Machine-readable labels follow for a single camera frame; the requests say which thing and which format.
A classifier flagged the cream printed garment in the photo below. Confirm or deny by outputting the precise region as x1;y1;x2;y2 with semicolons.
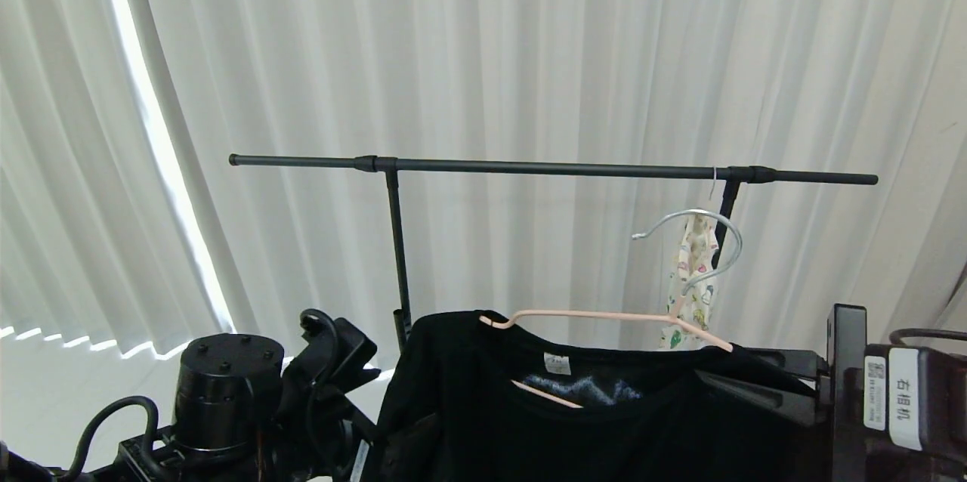
657;213;721;351

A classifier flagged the black garment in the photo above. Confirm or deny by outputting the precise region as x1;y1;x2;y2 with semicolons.
361;310;832;482

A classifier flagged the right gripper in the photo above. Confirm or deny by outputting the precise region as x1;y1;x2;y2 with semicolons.
695;304;967;482

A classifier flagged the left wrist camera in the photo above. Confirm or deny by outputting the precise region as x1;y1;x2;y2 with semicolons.
278;308;382;422

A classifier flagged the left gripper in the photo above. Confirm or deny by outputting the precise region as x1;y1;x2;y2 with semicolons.
302;410;386;482

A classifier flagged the black clothes rack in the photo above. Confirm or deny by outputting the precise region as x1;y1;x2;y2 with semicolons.
228;153;879;353

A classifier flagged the black cable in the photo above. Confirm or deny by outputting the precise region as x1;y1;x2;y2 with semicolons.
888;327;967;348
59;395;161;482

